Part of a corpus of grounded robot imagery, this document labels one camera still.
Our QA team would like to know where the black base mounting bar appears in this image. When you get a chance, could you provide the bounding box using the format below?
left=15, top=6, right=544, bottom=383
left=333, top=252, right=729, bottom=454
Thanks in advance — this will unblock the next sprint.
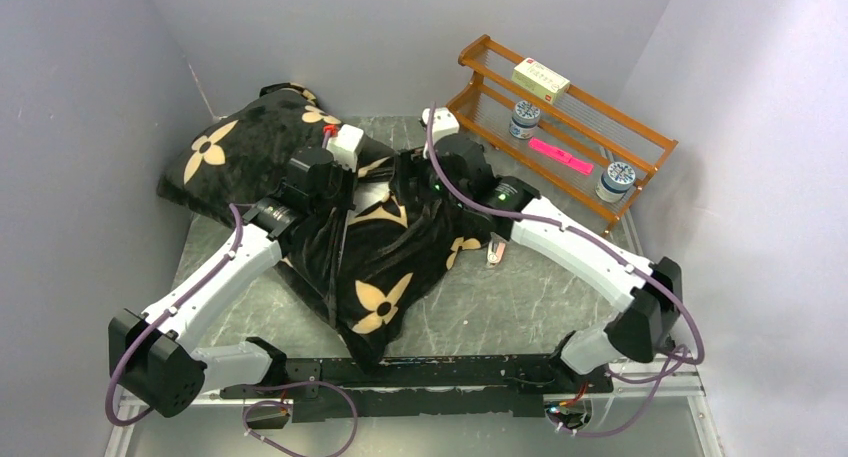
left=219, top=354, right=613, bottom=423

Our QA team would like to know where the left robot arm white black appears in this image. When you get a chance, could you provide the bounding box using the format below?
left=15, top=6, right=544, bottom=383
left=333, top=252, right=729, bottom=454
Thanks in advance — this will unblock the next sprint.
left=105, top=142, right=360, bottom=426

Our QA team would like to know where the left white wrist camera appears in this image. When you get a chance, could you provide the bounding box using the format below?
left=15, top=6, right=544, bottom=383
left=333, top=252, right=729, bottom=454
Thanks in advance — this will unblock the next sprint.
left=322, top=124, right=365, bottom=171

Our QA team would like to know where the wooden two-tier shelf rack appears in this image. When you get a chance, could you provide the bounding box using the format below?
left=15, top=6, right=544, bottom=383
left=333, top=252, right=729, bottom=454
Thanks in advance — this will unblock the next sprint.
left=447, top=35, right=678, bottom=235

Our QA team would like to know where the pink flat plastic item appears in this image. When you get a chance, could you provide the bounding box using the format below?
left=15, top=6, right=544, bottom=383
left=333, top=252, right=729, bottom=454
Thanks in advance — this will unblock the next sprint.
left=528, top=138, right=594, bottom=176

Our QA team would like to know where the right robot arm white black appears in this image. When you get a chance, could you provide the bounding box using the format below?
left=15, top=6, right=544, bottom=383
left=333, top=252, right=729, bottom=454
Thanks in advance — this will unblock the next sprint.
left=396, top=134, right=686, bottom=392

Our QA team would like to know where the white cardboard box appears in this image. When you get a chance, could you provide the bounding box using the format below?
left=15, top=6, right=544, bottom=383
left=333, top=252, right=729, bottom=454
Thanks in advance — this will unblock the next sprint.
left=511, top=58, right=571, bottom=104

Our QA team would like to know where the aluminium frame rail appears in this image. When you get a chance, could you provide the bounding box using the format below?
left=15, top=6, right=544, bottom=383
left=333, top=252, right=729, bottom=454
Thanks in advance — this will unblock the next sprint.
left=103, top=354, right=723, bottom=457

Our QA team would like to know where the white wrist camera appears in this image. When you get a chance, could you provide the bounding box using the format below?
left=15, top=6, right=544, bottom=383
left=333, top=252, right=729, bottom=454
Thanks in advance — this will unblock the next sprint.
left=322, top=124, right=365, bottom=171
left=421, top=107, right=460, bottom=159

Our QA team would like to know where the white jar blue lid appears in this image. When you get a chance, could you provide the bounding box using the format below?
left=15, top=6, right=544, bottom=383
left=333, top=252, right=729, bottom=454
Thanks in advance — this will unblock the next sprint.
left=595, top=161, right=636, bottom=203
left=509, top=100, right=541, bottom=140

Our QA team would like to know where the small pink white clip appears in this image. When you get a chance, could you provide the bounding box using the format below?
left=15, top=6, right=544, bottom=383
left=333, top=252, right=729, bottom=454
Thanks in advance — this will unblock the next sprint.
left=486, top=236, right=506, bottom=268

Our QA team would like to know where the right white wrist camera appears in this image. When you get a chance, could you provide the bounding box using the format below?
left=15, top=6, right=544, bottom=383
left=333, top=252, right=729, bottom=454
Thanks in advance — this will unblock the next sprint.
left=421, top=107, right=460, bottom=159

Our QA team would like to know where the black pillowcase with beige flowers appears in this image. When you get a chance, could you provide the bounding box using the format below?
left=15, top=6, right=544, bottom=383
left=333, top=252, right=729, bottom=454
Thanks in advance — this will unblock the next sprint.
left=157, top=82, right=491, bottom=372

